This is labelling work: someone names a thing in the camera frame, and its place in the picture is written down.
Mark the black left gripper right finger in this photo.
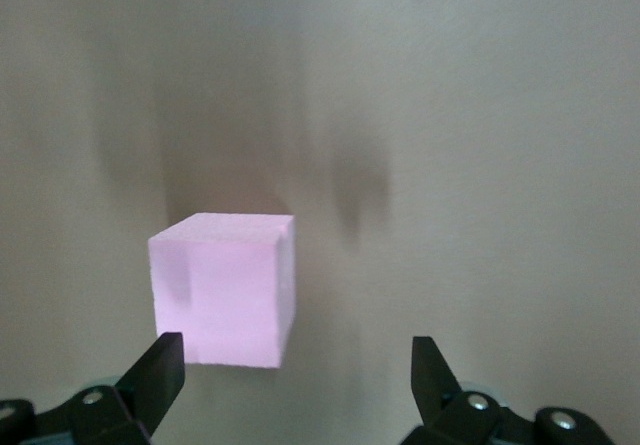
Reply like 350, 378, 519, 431
402, 335, 506, 445

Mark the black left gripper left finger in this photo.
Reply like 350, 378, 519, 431
64, 331, 187, 445

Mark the mauve pink foam block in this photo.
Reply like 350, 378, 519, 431
148, 212, 296, 369

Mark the paper table cover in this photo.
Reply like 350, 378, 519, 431
0, 0, 640, 445

